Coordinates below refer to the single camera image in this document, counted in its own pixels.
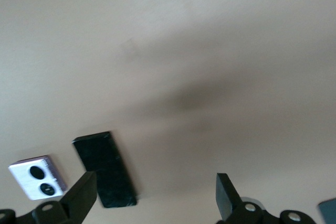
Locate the lavender flip phone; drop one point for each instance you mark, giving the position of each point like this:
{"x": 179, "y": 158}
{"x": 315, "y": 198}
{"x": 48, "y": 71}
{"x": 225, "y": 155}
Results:
{"x": 23, "y": 176}

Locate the long black phone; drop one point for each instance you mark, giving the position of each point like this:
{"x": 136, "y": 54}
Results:
{"x": 110, "y": 155}

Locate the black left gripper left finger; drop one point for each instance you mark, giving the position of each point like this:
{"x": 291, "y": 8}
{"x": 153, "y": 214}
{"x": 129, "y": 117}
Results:
{"x": 78, "y": 197}

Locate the black mouse pad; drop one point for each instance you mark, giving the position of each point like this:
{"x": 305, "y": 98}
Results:
{"x": 329, "y": 213}

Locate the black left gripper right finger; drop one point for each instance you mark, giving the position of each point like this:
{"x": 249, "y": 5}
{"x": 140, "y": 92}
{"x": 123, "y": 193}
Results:
{"x": 228, "y": 203}

